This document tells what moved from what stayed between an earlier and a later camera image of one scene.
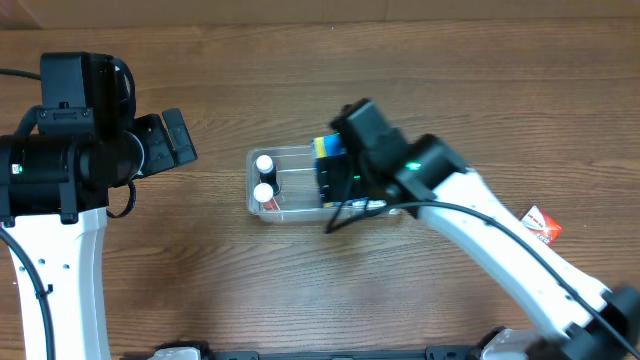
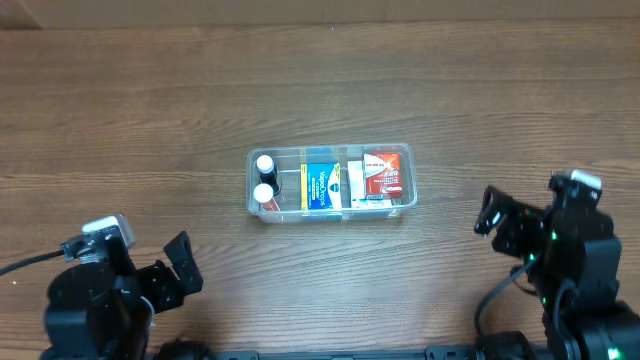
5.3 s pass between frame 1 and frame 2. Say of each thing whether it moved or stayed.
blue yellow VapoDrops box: moved
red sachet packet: moved
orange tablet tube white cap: stayed
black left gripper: moved
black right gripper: moved
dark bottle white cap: stayed
